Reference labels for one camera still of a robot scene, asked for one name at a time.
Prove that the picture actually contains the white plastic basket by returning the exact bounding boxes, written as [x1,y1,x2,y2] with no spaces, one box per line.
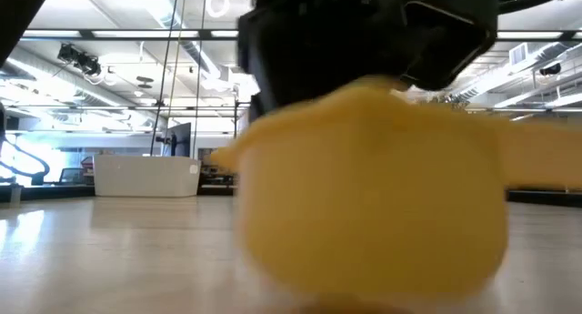
[93,154,202,198]

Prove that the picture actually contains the yellow measuring cup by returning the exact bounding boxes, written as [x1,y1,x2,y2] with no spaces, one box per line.
[208,75,582,306]

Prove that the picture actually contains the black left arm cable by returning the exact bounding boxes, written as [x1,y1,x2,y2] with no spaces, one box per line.
[0,102,51,187]

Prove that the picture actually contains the black aluminium table frame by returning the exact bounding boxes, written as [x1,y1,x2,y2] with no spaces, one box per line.
[0,184,582,209]

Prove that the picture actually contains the black ceiling light fixture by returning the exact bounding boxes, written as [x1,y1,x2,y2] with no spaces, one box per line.
[56,43,102,76]

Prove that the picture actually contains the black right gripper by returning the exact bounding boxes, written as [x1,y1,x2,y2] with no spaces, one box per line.
[238,0,499,119]

